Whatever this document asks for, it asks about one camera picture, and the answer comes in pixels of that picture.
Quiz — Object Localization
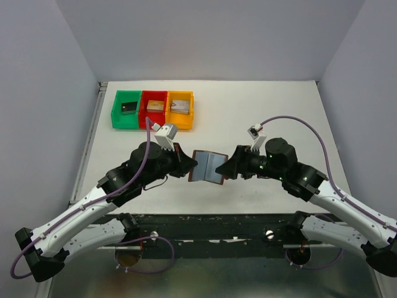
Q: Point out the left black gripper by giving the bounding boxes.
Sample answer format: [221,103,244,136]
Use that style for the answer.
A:
[140,142,199,187]

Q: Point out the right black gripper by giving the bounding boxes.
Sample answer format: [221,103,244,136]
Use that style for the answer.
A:
[215,144,285,181]

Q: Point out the brown leather card holder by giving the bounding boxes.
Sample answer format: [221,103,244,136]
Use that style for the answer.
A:
[188,150,228,185]

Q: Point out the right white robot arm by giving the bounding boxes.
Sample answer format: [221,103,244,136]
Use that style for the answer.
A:
[215,138,396,278]

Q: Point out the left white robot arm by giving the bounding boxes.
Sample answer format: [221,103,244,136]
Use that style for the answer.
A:
[15,142,197,282]

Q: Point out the silver card stack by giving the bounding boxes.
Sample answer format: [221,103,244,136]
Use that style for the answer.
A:
[171,99,190,115]

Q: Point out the gold card stack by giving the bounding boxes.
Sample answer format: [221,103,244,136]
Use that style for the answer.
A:
[146,100,164,113]

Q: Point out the black card stack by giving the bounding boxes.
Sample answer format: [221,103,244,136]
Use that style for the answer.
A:
[121,101,138,115]

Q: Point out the red plastic bin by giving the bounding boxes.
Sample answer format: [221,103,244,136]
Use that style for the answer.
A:
[138,90,168,129]

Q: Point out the orange plastic bin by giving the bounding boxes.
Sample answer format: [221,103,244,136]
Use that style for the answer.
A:
[165,91,194,130]

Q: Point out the green plastic bin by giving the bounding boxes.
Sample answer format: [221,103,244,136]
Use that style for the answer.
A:
[111,90,142,130]

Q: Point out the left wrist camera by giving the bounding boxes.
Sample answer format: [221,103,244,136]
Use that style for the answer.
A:
[151,123,178,151]

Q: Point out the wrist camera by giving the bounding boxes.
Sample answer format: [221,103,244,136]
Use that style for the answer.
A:
[248,123,267,151]
[151,123,178,151]

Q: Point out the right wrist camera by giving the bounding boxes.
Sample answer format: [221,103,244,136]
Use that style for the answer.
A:
[248,123,267,151]

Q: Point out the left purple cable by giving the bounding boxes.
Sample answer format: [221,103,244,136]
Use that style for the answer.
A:
[9,117,175,280]

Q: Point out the purple cable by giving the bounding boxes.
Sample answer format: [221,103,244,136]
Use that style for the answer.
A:
[9,117,175,280]
[254,115,397,270]

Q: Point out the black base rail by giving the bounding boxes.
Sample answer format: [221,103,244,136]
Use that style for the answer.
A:
[102,213,323,260]

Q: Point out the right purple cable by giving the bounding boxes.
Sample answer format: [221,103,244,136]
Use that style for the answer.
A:
[254,115,397,270]

